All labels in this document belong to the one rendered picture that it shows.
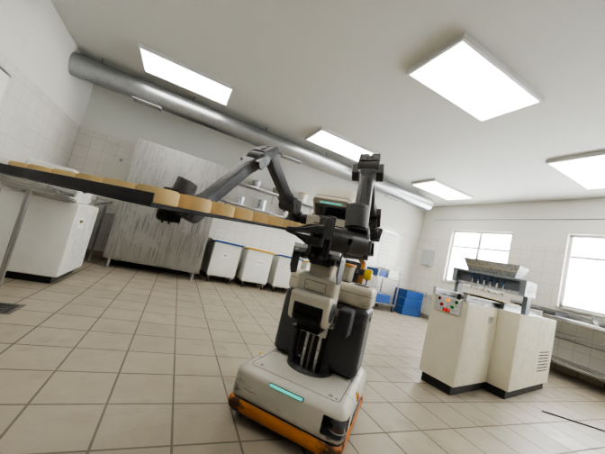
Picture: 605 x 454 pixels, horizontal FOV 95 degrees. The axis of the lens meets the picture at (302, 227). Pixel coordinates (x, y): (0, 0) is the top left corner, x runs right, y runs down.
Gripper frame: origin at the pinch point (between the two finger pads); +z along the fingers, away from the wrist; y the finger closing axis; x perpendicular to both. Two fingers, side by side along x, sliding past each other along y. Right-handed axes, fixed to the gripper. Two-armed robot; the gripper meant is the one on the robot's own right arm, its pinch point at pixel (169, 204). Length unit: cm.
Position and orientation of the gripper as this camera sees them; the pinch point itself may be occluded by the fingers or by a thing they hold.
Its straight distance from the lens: 85.4
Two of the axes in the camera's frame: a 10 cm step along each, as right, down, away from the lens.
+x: 9.0, 2.0, 3.8
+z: 3.8, 0.5, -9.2
